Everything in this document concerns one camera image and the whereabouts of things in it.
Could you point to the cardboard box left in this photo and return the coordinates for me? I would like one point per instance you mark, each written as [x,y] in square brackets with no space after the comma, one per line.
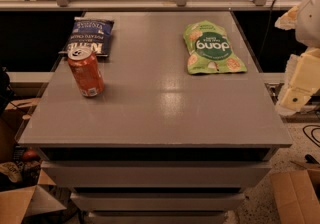
[44,197]

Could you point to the cardboard box right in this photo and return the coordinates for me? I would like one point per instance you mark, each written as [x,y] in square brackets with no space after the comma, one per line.
[297,194]

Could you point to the cardboard box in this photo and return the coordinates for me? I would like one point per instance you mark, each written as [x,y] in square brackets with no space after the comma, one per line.
[44,197]
[297,194]

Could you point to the orange soda can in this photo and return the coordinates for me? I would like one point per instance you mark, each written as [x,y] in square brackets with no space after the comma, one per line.
[84,66]

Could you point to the grey drawer cabinet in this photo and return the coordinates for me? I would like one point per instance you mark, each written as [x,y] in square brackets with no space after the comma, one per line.
[159,145]

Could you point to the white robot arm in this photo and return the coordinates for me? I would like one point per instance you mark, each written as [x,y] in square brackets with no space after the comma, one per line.
[307,30]

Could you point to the green rice chip bag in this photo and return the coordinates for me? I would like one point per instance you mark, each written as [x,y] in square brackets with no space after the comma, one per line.
[210,51]

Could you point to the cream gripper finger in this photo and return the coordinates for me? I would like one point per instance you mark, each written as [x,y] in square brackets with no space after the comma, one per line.
[301,80]
[288,20]

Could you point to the blue potato chip bag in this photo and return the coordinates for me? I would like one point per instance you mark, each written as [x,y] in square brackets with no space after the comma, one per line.
[91,32]

